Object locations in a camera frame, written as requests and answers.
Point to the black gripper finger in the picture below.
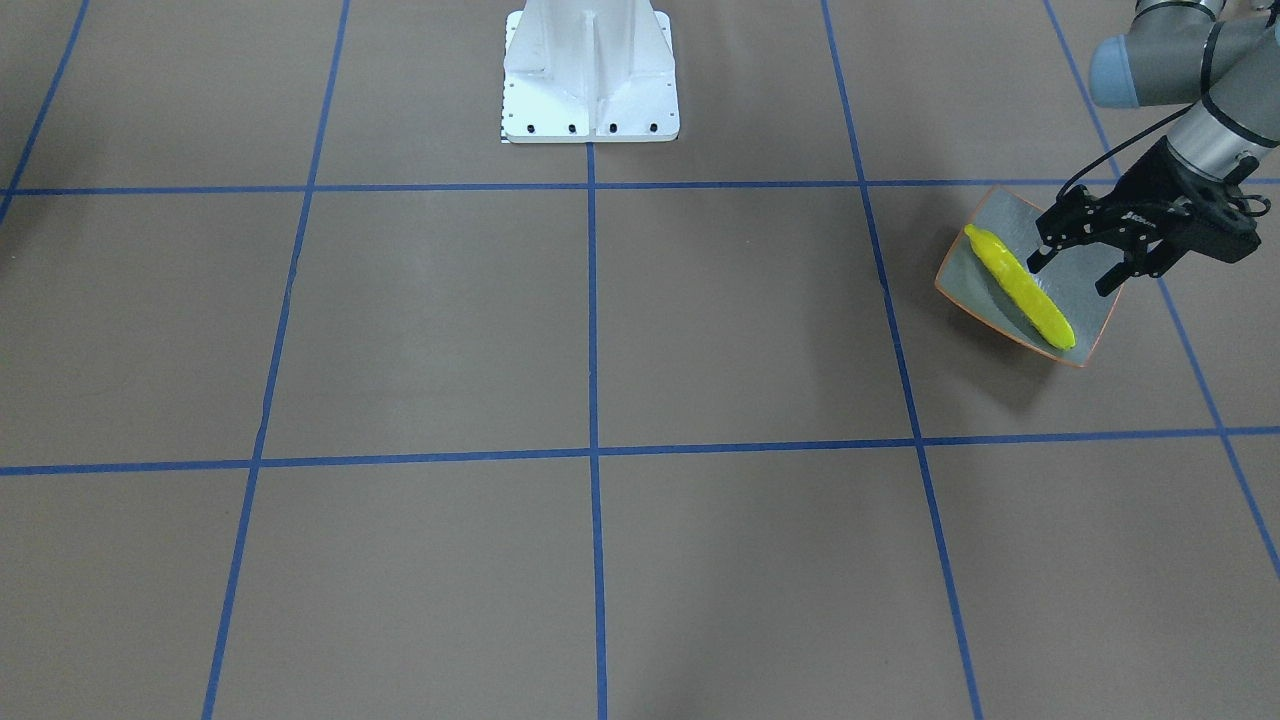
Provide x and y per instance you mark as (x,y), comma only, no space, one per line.
(1137,261)
(1052,243)

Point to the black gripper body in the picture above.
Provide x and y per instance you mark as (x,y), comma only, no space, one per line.
(1146,187)

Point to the long yellow top banana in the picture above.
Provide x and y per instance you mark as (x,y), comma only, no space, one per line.
(1021,287)

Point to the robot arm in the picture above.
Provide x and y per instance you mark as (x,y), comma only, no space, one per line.
(1220,75)

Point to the grey square plate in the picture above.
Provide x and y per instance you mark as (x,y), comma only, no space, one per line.
(1068,280)

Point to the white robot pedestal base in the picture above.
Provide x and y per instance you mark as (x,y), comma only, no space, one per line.
(589,72)

